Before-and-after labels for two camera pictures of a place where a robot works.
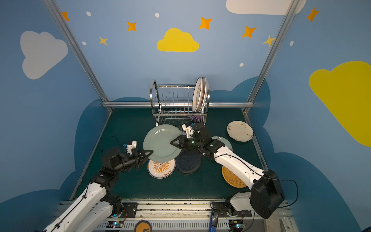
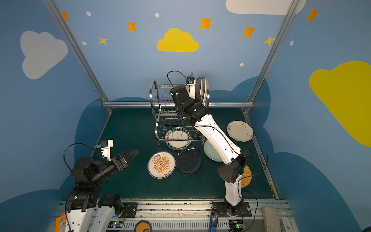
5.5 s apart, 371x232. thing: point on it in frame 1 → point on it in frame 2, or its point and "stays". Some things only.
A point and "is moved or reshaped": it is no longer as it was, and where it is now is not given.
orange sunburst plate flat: [161, 170] stays
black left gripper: [136, 158] → [120, 162]
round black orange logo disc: [143, 226] stays
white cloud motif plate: [197, 94] is moved or reshaped
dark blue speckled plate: [188, 161] stays
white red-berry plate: [240, 131] stays
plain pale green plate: [158, 139] → [198, 86]
